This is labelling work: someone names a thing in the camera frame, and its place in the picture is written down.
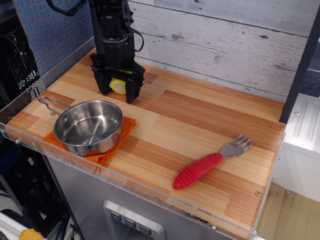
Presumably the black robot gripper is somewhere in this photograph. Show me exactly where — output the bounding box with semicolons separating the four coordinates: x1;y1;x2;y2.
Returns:
90;32;146;104

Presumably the yellow green toy corn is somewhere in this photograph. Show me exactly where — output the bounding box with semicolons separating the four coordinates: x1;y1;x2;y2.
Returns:
109;77;126;95

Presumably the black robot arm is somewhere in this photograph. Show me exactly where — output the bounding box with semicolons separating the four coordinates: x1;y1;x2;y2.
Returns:
89;0;145;104

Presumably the orange knitted cloth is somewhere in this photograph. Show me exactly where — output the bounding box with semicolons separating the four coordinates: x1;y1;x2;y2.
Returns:
43;116;137;166

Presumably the stainless steel pan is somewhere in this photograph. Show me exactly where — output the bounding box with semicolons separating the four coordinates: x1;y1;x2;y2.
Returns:
38;96;124;157

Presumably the black plastic crate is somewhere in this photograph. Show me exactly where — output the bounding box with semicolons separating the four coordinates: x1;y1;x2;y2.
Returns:
0;6;40;106

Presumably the clear acrylic guard panel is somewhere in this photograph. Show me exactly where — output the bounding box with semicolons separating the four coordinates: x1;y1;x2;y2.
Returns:
0;121;259;240

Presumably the stainless steel toy cabinet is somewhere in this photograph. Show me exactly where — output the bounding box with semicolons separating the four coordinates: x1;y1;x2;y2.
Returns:
46;157;236;240

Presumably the silver button panel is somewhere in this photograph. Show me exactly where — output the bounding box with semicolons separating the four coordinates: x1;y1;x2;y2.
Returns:
103;199;166;240

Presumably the yellow object at corner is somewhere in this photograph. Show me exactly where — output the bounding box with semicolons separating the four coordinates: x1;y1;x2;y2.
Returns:
18;228;45;240

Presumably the white ribbed side counter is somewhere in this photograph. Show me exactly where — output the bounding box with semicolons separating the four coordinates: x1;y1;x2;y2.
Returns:
272;93;320;202

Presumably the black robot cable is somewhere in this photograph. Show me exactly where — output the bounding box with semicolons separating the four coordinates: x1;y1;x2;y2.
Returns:
129;27;145;53

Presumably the red handled metal fork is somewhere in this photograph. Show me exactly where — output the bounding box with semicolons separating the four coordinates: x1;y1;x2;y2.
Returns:
173;134;254;190

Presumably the dark right frame post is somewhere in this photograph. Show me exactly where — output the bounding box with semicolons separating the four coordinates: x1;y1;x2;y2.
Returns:
279;8;320;124

